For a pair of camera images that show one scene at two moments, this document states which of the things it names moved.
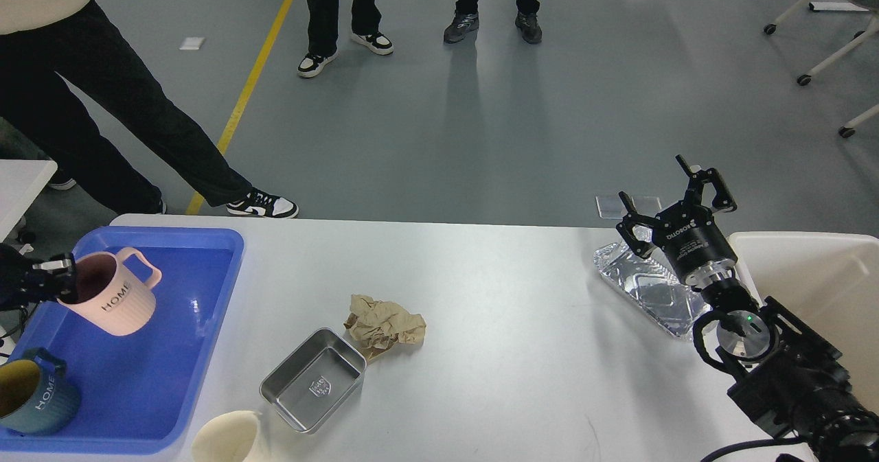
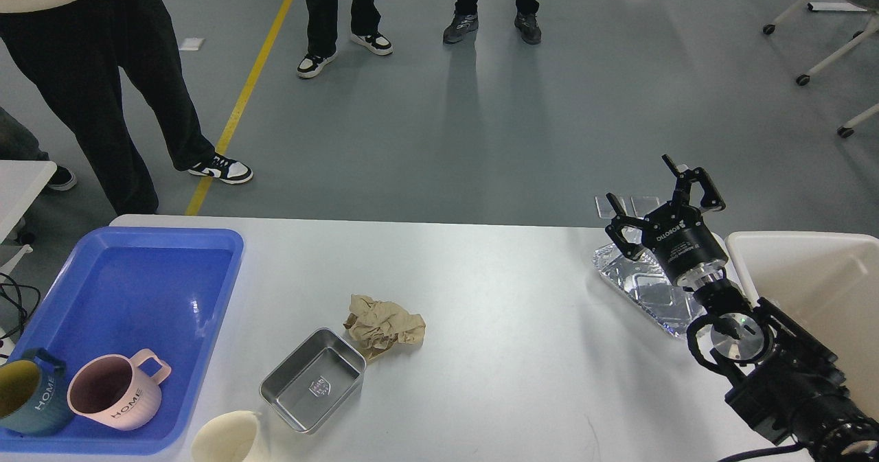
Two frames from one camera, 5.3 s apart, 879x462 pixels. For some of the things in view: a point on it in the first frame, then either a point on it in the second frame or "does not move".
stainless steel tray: x=314 y=379 does not move
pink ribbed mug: x=112 y=298 → x=121 y=393
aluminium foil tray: x=673 y=305 does not move
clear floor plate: x=611 y=206 does not move
